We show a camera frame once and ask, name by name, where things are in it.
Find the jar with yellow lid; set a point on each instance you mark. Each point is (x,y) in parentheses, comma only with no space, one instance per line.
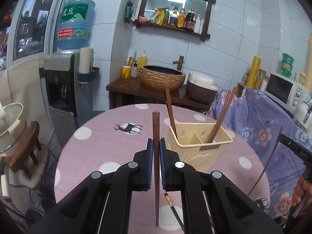
(302,79)

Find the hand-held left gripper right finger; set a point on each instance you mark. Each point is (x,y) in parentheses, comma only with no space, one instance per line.
(175,173)

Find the bronze faucet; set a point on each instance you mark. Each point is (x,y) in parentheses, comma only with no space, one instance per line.
(179,63)

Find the purple floral cloth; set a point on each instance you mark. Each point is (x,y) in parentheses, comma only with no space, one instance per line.
(263,126)

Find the water dispenser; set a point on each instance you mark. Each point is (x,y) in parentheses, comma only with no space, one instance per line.
(61,90)

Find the orange toothbrush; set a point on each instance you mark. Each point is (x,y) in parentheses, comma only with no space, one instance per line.
(130,61)

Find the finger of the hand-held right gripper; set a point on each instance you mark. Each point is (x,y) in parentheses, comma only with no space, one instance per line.
(286,142)

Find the blue toothbrush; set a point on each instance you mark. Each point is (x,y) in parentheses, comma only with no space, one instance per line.
(134,57)

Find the wooden vanity counter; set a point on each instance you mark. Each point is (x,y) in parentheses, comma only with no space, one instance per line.
(126,87)

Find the cream plastic utensil holder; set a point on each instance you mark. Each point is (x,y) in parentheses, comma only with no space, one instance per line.
(195,153)

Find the wide dark brown chopstick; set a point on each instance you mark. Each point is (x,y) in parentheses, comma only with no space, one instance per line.
(170,109)
(156,126)

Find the green hanging packet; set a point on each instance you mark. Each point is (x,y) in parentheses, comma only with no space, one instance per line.
(128,11)

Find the short white bottle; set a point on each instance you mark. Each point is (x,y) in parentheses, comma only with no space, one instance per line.
(201,27)

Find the beige cushioned stool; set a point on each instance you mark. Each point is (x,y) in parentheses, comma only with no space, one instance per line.
(36,168)

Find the black chopstick gold band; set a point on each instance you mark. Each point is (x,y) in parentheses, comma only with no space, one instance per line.
(174,212)

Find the person's right hand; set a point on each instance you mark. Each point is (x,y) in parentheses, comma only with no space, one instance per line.
(298,195)

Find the small dark wooden stool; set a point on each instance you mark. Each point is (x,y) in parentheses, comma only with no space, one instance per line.
(26,146)

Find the dark blue holder tray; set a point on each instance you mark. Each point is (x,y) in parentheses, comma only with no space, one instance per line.
(91,74)

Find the glass storage jar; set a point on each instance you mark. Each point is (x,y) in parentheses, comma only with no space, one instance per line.
(262,80)

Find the pink bowl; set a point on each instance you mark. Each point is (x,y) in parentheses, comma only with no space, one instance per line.
(142,19)

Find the white microwave oven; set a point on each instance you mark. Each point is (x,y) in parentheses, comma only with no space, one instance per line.
(280,89)

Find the yellow cup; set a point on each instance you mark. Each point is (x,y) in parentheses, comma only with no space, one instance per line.
(126,72)

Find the woven wash basin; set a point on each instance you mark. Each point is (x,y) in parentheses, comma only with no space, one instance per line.
(160,80)

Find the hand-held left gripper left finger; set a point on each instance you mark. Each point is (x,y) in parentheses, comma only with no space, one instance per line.
(136,173)

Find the yellow seasoning packet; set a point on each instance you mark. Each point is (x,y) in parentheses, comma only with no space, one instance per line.
(156,17)

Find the cream pot with glass lid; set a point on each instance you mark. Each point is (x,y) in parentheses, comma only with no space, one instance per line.
(11,124)

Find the sliding window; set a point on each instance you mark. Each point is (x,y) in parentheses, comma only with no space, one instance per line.
(31,22)

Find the small pink pump bottle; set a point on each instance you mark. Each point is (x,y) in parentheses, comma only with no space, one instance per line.
(134,71)

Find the small wooden box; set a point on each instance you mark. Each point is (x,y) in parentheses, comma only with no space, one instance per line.
(240,90)

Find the yellow soap dispenser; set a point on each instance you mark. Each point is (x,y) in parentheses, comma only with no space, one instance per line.
(142,61)

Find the white brown rice cooker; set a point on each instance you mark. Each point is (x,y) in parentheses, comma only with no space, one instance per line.
(201,87)

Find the wooden framed mirror shelf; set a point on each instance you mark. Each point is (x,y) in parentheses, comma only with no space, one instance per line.
(170,29)

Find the tall white bottle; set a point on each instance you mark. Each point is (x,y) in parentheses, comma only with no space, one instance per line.
(197,24)

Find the metal clamp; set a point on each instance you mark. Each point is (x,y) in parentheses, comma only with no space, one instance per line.
(309,113)

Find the blue water jug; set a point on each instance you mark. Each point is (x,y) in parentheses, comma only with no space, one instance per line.
(73,24)

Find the white red handheld appliance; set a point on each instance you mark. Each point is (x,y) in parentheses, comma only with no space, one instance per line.
(4,185)

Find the pink polka-dot tablecloth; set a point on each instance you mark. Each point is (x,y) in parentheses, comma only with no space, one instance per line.
(109,151)

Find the amber sauce bottle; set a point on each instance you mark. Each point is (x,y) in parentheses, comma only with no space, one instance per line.
(181,19)

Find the yellow wrapped roll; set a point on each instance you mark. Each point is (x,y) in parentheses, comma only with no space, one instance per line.
(254,72)

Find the dark soy sauce bottle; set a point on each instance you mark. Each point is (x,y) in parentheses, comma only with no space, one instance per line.
(190,20)

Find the purple label bottle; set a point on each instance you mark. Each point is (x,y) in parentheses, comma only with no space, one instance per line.
(173,18)

